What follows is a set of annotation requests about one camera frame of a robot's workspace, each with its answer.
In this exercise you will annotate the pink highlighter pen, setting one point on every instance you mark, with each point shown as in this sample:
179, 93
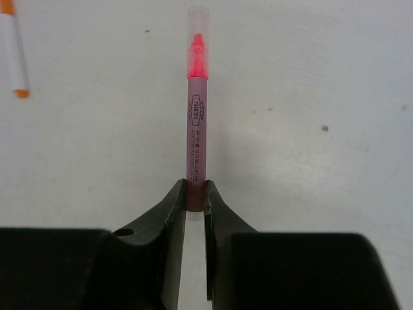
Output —
197, 74

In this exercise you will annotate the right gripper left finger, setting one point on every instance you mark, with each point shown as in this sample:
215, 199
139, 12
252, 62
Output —
91, 268

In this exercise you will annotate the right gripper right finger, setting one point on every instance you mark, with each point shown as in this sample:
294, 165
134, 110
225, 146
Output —
248, 269

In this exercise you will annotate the orange capped white marker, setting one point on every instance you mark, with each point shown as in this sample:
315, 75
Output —
14, 50

